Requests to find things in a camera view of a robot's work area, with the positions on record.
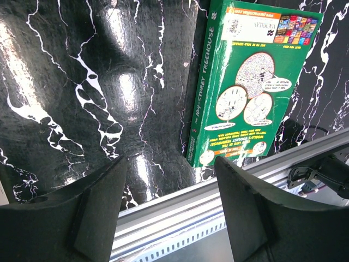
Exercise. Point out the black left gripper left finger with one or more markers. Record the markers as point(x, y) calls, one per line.
point(75, 223)

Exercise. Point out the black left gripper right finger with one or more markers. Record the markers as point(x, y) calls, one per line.
point(266, 223)

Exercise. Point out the green paperback book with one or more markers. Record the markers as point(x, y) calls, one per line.
point(252, 57)

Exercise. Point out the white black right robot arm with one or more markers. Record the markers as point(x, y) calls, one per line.
point(329, 170)

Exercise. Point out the aluminium mounting rail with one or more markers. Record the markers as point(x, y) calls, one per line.
point(160, 218)

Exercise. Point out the slotted cable duct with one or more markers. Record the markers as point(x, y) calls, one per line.
point(153, 252)

